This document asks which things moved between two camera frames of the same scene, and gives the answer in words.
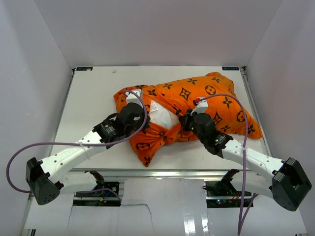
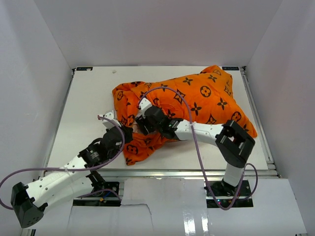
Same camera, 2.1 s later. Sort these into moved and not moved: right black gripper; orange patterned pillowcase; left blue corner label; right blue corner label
Moved: right black gripper; orange patterned pillowcase
Not moved: right blue corner label; left blue corner label
